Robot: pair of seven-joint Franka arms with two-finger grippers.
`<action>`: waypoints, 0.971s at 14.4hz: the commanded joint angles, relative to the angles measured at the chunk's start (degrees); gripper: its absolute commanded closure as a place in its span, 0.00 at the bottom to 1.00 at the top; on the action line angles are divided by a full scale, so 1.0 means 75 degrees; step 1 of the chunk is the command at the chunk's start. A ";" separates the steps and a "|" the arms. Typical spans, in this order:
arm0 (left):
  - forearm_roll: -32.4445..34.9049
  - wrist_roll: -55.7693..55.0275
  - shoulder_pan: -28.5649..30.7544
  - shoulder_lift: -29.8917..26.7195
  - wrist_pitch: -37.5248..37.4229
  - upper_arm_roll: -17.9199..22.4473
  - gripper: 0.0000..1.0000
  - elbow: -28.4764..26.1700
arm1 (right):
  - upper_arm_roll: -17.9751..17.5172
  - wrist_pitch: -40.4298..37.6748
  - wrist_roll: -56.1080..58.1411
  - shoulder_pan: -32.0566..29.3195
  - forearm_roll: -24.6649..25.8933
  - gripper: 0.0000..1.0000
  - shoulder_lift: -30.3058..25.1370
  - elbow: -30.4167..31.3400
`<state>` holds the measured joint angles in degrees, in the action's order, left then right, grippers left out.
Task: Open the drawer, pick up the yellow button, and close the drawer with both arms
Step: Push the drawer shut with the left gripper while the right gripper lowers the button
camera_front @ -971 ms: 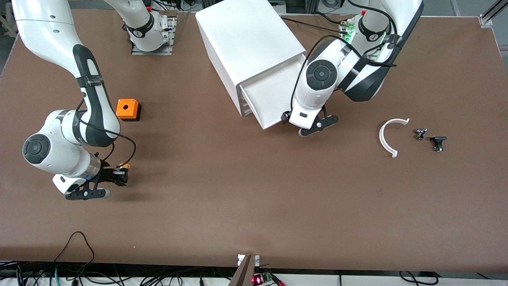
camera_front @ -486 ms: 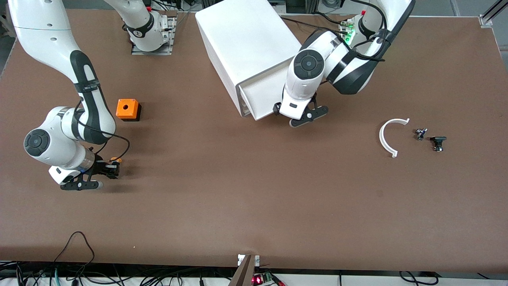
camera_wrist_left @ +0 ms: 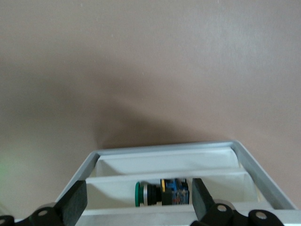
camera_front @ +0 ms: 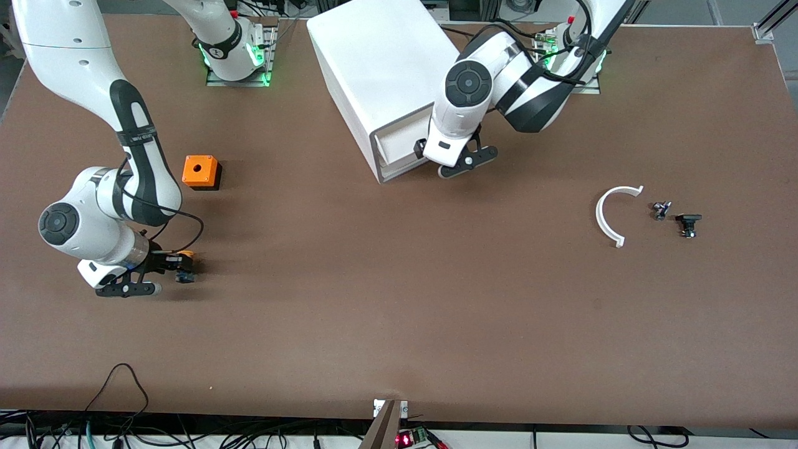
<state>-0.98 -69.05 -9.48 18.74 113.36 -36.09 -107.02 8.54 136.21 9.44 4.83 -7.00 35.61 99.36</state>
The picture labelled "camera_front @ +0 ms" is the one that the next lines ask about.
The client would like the tangled black cable bundle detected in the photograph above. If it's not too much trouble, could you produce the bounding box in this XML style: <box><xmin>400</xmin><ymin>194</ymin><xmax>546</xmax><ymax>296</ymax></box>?
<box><xmin>0</xmin><ymin>408</ymin><xmax>375</xmax><ymax>449</ymax></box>

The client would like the cream cabinet drawer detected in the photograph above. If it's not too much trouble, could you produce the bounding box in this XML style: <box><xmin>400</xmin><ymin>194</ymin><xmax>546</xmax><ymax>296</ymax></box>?
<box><xmin>379</xmin><ymin>120</ymin><xmax>434</xmax><ymax>164</ymax></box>

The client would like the circuit board with red LED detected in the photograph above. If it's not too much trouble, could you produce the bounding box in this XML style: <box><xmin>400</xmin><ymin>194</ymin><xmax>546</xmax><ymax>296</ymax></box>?
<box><xmin>396</xmin><ymin>426</ymin><xmax>449</xmax><ymax>449</ymax></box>

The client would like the grey metal camera bracket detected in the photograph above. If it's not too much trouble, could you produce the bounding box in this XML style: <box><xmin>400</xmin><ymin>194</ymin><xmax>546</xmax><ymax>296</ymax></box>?
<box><xmin>358</xmin><ymin>399</ymin><xmax>403</xmax><ymax>449</ymax></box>

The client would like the white curved plastic arc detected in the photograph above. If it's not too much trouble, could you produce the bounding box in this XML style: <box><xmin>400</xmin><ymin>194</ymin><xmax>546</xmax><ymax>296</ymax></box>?
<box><xmin>595</xmin><ymin>185</ymin><xmax>644</xmax><ymax>249</ymax></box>

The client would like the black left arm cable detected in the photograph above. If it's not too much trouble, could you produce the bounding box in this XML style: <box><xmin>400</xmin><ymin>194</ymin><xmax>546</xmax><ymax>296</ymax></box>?
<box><xmin>486</xmin><ymin>0</ymin><xmax>615</xmax><ymax>85</ymax></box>

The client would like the aluminium frame corner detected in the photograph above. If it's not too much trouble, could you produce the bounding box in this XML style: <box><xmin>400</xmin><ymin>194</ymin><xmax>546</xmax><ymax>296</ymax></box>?
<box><xmin>751</xmin><ymin>0</ymin><xmax>798</xmax><ymax>43</ymax></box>

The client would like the orange button box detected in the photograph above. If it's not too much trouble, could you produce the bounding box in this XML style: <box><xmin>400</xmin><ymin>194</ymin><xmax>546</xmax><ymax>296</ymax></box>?
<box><xmin>182</xmin><ymin>155</ymin><xmax>223</xmax><ymax>191</ymax></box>

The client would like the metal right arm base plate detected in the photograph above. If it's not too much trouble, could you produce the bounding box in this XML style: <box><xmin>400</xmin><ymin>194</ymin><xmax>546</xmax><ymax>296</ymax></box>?
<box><xmin>206</xmin><ymin>25</ymin><xmax>276</xmax><ymax>87</ymax></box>

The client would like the orange push button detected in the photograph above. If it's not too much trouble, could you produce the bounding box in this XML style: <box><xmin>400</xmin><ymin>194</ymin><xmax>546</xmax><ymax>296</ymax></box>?
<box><xmin>175</xmin><ymin>249</ymin><xmax>196</xmax><ymax>285</ymax></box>

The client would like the black looped cable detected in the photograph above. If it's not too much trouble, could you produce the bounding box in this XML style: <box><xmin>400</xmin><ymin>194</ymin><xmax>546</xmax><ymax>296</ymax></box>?
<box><xmin>84</xmin><ymin>364</ymin><xmax>150</xmax><ymax>413</ymax></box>

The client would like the white drawer cabinet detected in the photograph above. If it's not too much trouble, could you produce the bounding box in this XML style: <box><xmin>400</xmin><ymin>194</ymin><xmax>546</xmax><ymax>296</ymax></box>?
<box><xmin>306</xmin><ymin>0</ymin><xmax>465</xmax><ymax>185</ymax></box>

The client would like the black cable below table edge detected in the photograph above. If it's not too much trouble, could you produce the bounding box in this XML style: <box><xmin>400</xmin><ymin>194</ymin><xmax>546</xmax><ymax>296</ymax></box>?
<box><xmin>627</xmin><ymin>425</ymin><xmax>690</xmax><ymax>448</ymax></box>

